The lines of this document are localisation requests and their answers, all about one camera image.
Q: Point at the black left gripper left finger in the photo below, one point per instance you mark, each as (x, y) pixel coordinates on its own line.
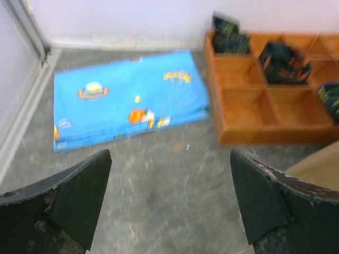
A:
(58, 214)

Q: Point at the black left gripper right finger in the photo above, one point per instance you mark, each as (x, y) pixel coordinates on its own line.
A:
(281, 213)

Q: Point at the burlap canvas tote bag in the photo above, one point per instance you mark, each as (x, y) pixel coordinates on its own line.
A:
(320, 168)

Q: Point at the orange wooden compartment tray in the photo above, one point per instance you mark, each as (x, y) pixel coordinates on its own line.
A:
(249, 110)

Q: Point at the blue space-print cloth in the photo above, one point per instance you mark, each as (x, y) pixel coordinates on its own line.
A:
(101, 103)

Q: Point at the dark yellow-patterned rolled sock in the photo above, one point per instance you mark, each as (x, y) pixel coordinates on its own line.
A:
(328, 94)

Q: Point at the dark orange-striped rolled sock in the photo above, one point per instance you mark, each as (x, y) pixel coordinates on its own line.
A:
(283, 64)

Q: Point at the dark patterned rolled sock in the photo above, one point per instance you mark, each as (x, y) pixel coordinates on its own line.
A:
(227, 37)

